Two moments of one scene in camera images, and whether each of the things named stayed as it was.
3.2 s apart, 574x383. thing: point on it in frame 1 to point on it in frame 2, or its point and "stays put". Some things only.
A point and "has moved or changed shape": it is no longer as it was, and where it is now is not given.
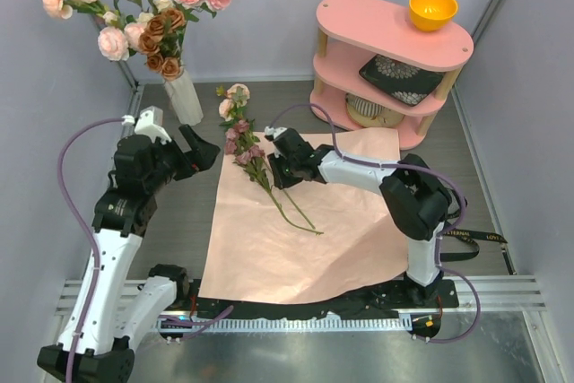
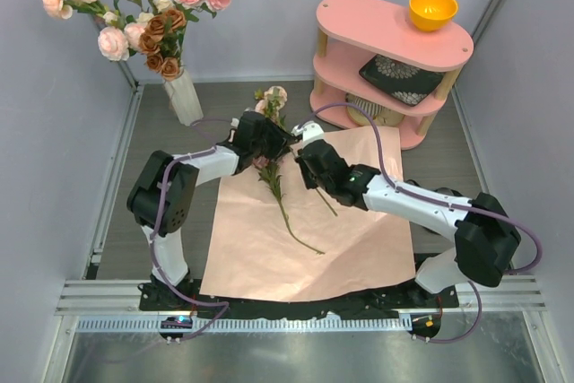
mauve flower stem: [241, 145] has moved or changed shape
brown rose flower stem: [161, 42] stays put
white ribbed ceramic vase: [182, 97] stays put
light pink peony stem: [118, 45] stays put
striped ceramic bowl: [371, 115] stays put
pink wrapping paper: [305, 243] stays put
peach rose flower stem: [232, 108] to [270, 102]
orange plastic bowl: [431, 10] stays put
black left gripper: [200, 158] to [280, 140]
